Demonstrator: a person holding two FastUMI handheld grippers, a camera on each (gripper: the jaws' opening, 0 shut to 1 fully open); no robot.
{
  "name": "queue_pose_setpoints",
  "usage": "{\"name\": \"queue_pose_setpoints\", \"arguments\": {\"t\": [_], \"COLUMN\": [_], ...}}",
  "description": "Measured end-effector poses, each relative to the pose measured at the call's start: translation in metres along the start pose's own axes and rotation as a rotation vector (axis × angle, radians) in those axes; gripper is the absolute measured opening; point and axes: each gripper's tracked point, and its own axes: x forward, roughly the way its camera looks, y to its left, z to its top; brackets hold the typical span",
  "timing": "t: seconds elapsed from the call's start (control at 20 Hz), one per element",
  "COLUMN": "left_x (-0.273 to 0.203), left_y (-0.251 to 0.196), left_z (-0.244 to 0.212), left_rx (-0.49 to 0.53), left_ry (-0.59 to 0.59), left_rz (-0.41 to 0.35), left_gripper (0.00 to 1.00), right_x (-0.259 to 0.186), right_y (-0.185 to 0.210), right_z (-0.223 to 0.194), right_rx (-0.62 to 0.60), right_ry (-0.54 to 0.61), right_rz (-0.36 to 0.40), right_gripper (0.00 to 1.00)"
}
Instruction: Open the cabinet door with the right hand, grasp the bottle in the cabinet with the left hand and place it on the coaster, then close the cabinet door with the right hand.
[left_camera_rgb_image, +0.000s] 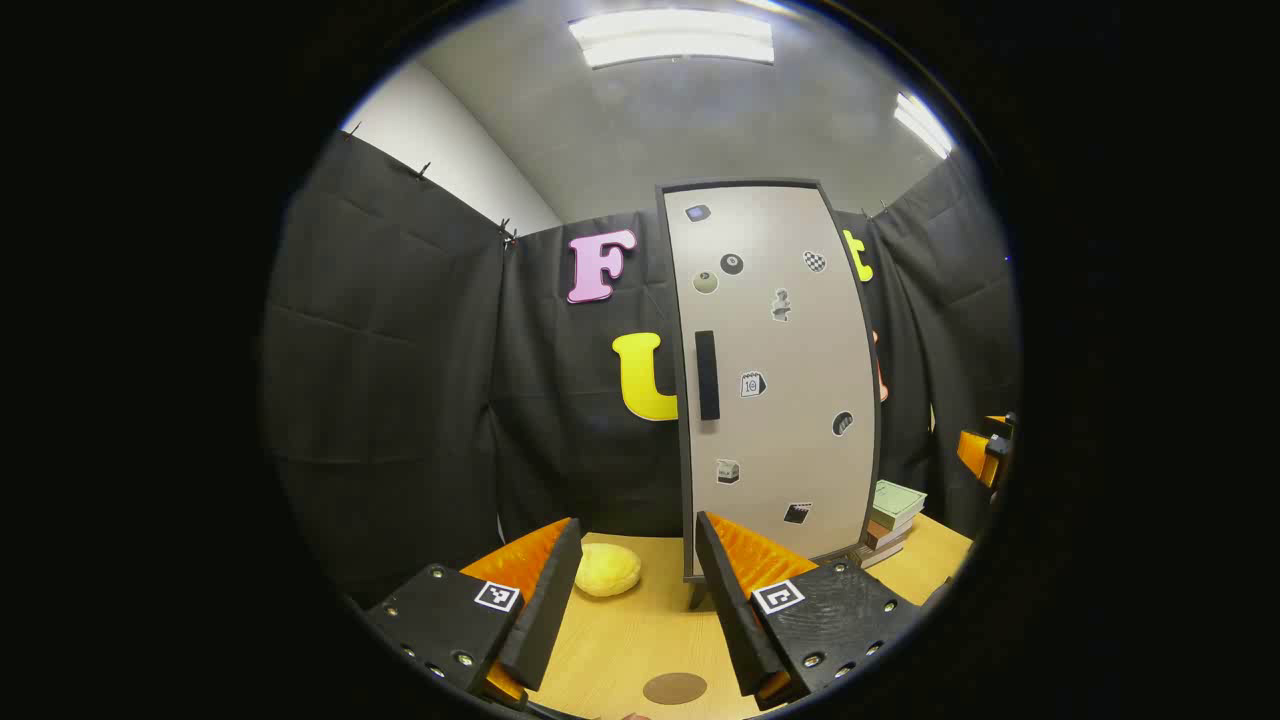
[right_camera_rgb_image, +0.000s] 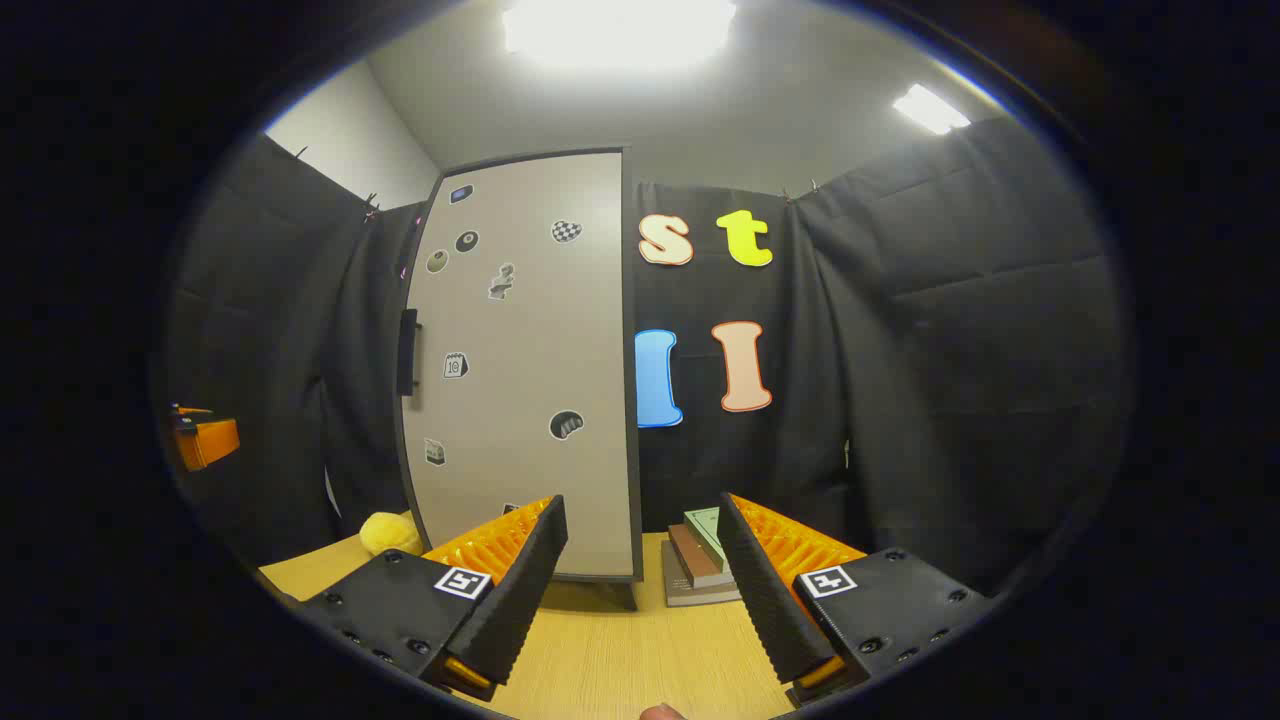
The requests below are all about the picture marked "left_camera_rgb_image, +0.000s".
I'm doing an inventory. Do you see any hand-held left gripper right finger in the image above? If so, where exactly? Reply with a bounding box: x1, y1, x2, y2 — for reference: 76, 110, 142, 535
695, 511, 923, 711

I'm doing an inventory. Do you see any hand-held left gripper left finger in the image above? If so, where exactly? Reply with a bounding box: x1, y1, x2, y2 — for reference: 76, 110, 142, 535
365, 517, 584, 709

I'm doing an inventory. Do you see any brown round coaster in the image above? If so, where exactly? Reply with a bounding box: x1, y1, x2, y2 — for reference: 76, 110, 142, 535
643, 672, 708, 706

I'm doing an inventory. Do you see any beige cabinet door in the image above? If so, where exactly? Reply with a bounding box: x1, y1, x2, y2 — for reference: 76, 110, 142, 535
660, 184, 879, 579

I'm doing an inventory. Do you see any black door handle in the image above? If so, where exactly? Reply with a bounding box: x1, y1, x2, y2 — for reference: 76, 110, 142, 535
695, 330, 721, 421

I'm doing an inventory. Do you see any yellow round sponge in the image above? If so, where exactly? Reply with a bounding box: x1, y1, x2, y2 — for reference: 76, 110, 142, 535
574, 543, 642, 599

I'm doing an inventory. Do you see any green book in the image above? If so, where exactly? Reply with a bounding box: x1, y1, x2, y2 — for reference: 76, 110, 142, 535
870, 480, 928, 532

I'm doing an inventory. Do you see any black backdrop cloth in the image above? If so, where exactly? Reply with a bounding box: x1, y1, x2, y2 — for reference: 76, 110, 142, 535
262, 130, 1021, 606

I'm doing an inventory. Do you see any small ceiling light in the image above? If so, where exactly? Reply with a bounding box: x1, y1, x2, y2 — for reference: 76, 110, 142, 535
893, 92, 957, 160

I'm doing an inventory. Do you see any large rectangular ceiling light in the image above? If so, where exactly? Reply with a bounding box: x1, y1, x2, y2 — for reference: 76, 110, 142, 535
568, 10, 777, 70

